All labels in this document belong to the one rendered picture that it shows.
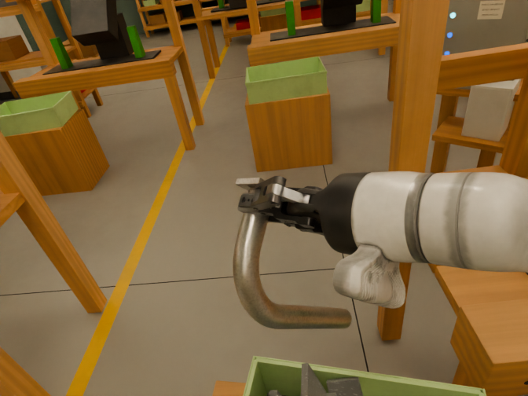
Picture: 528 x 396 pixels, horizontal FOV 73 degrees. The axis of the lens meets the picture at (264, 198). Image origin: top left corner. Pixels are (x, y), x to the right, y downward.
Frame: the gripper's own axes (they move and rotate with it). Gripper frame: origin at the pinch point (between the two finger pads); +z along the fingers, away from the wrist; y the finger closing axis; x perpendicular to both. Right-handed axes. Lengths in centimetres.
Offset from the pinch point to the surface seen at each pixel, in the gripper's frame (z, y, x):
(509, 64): -4, -76, -70
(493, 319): -10, -66, 3
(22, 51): 533, -3, -197
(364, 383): 4.0, -40.6, 21.1
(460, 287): -1, -69, -3
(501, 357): -13, -61, 10
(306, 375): 6.8, -25.6, 20.8
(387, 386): 0.5, -42.4, 20.3
